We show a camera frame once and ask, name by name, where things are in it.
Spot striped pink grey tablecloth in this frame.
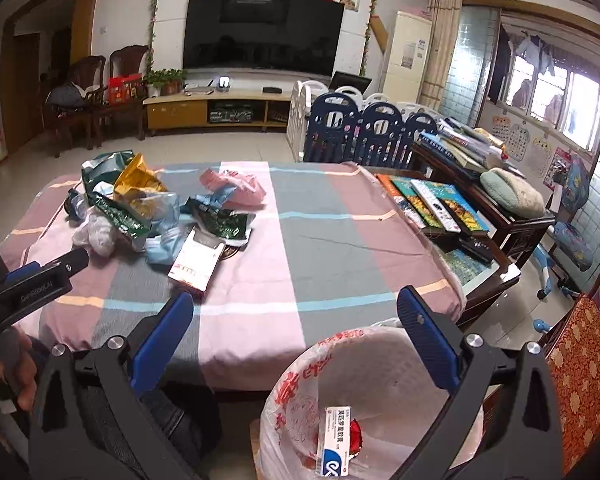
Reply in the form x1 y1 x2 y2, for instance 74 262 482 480
0 160 468 393

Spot white playpen fence panel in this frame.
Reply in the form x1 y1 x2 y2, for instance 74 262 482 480
286 80 331 161

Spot dark green white snack bag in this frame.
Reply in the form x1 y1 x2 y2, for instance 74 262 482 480
81 150 136 196

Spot green printed snack bag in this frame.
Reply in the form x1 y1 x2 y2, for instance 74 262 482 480
92 192 153 238

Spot black monitor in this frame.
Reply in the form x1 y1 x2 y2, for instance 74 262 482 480
329 71 373 96

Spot light blue wrapper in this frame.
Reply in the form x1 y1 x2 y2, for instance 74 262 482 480
207 185 238 208

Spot red gift box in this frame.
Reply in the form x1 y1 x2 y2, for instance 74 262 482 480
107 74 145 103

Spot white standing air conditioner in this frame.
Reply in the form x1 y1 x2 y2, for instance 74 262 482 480
380 10 433 106

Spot pile of books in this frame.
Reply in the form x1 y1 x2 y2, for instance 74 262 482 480
420 117 506 173

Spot green potted plant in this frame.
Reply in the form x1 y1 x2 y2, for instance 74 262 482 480
142 67 187 97

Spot green vine garland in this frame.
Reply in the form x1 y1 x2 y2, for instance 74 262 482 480
146 0 164 73
360 0 382 78

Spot blue children's chair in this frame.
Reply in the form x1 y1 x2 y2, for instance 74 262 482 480
552 157 593 271

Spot yellow wooden television cabinet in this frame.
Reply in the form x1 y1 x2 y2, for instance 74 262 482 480
144 87 301 135

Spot dark blue wrapper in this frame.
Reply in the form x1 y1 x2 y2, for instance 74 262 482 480
64 190 88 223

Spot red white cigarette box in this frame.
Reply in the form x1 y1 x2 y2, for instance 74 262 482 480
167 227 227 295

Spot colourful picture books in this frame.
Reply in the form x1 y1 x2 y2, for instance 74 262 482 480
377 175 491 237

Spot grey green cushion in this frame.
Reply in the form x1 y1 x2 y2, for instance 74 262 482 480
480 167 546 218

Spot white remote control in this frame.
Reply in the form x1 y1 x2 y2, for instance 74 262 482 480
410 179 462 233

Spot clear plastic wrapper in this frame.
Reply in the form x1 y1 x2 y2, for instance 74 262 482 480
145 192 183 233

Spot blue white toy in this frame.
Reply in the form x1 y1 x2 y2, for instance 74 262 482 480
532 245 581 333

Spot black remote control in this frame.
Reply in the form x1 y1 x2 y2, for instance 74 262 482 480
457 235 496 263

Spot dark wooden chair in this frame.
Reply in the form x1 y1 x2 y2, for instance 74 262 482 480
42 55 106 158
92 45 151 143

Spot white printed plastic trash bag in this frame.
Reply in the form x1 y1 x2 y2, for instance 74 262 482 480
257 317 486 480

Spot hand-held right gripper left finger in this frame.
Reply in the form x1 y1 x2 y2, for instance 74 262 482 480
27 290 201 480

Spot red floral cushioned chair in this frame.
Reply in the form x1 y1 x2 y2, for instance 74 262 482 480
535 262 600 476

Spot dark hanging garment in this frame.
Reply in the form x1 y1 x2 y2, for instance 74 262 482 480
487 25 513 103

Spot beige curtain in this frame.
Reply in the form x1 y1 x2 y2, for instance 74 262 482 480
420 0 463 111

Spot blue white medicine box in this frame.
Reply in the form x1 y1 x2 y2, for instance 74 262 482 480
314 405 353 478

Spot black bag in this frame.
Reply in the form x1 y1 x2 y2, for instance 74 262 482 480
45 82 88 111

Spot white crumpled plastic bag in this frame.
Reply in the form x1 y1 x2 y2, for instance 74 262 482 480
72 210 116 256

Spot blue playpen fence panel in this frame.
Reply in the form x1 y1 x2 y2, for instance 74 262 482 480
357 102 403 167
400 112 438 168
305 92 361 163

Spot blue face mask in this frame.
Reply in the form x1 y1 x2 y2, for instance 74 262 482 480
144 230 188 265

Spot window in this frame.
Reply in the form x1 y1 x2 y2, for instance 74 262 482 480
500 45 600 151

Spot pink packet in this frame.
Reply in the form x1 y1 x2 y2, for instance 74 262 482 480
200 167 267 209

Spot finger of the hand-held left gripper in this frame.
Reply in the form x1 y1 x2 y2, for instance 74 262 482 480
0 247 91 288
0 271 74 323

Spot dark wooden side table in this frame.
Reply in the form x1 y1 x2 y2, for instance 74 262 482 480
412 142 556 268

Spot person's left hand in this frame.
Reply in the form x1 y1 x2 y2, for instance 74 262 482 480
0 332 39 413

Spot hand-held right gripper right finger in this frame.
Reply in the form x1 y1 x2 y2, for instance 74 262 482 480
396 285 566 480

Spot gold snack bag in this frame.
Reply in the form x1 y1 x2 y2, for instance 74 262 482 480
112 154 168 206

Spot dark green crumpled snack bag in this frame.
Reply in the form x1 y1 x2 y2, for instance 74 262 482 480
187 199 256 247

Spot light blue hanging garment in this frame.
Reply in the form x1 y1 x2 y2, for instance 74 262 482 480
517 35 556 76

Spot large black television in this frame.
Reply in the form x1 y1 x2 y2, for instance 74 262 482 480
182 0 346 78

